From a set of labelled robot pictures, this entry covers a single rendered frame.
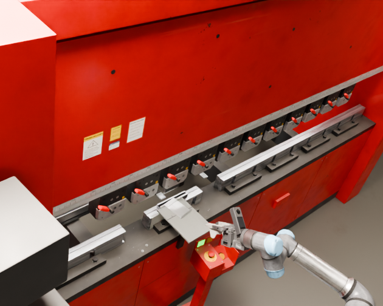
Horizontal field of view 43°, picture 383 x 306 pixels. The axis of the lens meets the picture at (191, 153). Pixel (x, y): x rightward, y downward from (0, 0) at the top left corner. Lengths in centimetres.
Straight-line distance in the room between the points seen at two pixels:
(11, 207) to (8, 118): 23
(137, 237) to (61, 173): 85
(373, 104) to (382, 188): 118
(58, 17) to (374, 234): 364
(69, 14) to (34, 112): 33
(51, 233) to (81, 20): 66
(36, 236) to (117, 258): 134
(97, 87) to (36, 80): 47
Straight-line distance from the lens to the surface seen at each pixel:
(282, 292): 378
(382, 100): 417
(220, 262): 276
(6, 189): 134
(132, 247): 259
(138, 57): 180
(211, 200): 292
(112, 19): 162
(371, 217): 474
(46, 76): 133
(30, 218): 127
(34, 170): 151
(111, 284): 257
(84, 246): 246
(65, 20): 152
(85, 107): 178
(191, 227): 258
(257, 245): 195
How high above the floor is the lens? 290
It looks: 39 degrees down
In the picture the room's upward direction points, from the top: 14 degrees clockwise
